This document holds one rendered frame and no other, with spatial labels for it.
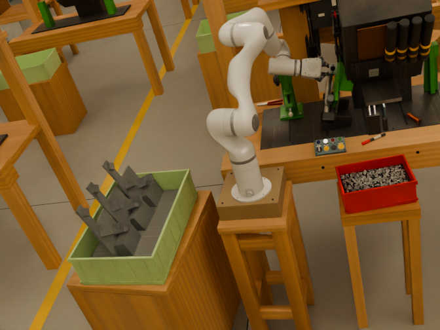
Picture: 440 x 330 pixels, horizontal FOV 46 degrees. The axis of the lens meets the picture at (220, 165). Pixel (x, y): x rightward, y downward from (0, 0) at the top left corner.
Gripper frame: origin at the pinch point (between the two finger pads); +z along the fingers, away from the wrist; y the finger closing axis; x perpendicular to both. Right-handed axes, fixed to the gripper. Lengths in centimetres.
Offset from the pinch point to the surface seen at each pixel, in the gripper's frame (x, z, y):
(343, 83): -4.9, 5.8, -8.3
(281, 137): 17.7, -22.0, -32.7
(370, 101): -18.7, 16.7, -20.7
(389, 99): -20.3, 24.9, -19.4
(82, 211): -37, -106, -83
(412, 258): -5, 42, -91
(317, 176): 6, -3, -54
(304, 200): 118, 1, -56
